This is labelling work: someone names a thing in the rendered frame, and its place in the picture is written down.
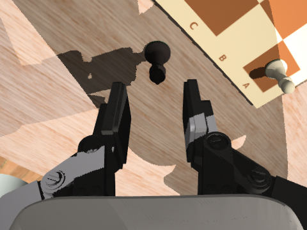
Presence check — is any wooden chessboard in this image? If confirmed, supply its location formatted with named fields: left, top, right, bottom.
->
left=156, top=0, right=307, bottom=108

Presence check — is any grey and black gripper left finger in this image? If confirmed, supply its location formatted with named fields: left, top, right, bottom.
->
left=0, top=82, right=131, bottom=230

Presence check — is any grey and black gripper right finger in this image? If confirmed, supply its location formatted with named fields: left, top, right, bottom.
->
left=182, top=79, right=307, bottom=230

